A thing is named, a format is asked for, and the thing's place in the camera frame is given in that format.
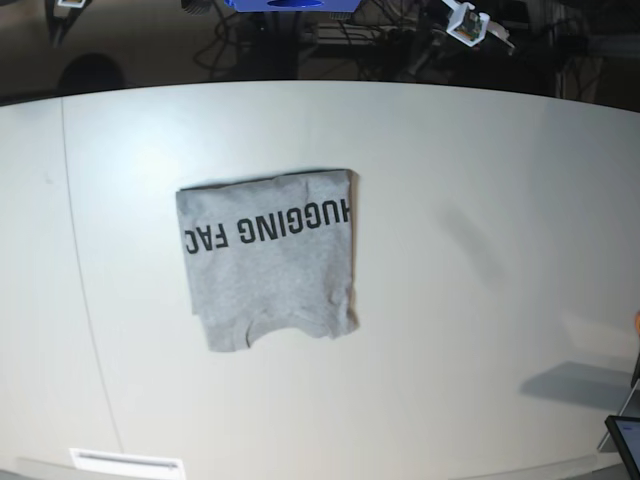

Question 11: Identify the grey T-shirt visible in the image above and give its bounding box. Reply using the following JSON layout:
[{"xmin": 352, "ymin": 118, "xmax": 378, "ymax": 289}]
[{"xmin": 176, "ymin": 170, "xmax": 357, "ymax": 353}]

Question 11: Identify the black power strip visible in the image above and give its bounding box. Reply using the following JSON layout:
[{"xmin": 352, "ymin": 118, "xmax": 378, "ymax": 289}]
[{"xmin": 302, "ymin": 23, "xmax": 417, "ymax": 46}]

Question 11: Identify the white table label strip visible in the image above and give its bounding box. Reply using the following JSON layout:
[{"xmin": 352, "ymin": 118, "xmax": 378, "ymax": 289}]
[{"xmin": 69, "ymin": 448, "xmax": 185, "ymax": 479}]

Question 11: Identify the black tablet device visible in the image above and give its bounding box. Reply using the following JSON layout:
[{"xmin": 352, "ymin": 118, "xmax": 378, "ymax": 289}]
[{"xmin": 605, "ymin": 415, "xmax": 640, "ymax": 480}]

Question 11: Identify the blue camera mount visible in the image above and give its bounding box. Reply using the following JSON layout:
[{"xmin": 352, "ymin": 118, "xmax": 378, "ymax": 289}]
[{"xmin": 225, "ymin": 0, "xmax": 360, "ymax": 13}]

